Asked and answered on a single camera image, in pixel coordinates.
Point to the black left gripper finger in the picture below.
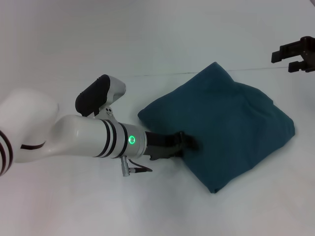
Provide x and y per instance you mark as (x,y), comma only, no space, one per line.
(192,143)

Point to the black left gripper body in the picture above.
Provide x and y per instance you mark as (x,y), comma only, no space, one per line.
(165,145)

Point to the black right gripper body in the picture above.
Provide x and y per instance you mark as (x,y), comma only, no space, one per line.
(310,54)

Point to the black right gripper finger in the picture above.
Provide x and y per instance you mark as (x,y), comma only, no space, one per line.
(296,67)
(288,51)

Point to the teal blue t-shirt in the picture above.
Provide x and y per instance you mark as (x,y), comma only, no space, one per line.
(221,123)

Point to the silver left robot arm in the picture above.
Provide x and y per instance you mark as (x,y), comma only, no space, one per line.
(86,132)

